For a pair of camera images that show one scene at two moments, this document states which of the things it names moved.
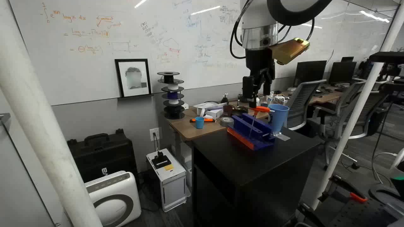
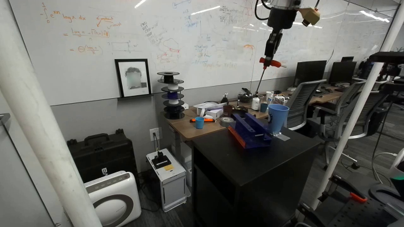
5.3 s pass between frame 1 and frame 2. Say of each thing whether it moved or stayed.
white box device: stayed
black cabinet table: stayed
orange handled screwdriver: moved
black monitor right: stayed
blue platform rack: stayed
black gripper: moved
